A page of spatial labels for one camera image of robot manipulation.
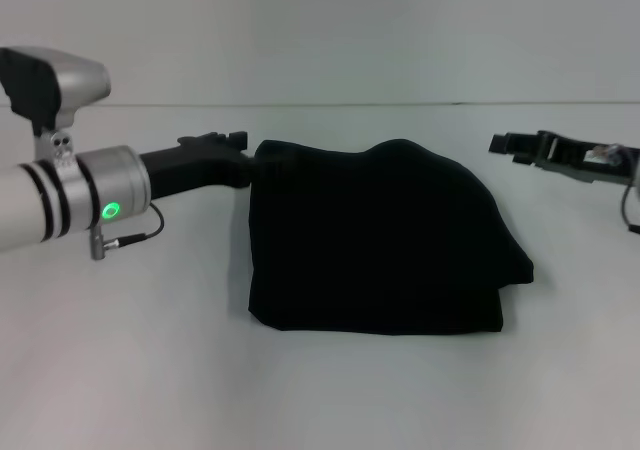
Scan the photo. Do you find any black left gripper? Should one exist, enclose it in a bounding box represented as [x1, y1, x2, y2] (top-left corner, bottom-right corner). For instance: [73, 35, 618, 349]
[138, 130, 256, 203]

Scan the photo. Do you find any black gripper cable with plug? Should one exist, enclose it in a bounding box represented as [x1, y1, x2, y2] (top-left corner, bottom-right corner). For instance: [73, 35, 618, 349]
[89, 203, 166, 261]
[619, 179, 640, 236]

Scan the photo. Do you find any black shirt with white print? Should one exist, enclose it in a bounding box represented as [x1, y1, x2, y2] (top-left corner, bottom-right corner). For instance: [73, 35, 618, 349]
[247, 138, 535, 336]

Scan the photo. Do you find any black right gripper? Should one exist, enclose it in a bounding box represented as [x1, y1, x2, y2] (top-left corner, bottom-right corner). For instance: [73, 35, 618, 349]
[487, 129, 640, 190]

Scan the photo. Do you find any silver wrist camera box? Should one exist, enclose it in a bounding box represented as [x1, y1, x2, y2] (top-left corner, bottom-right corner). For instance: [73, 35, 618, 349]
[0, 45, 112, 134]

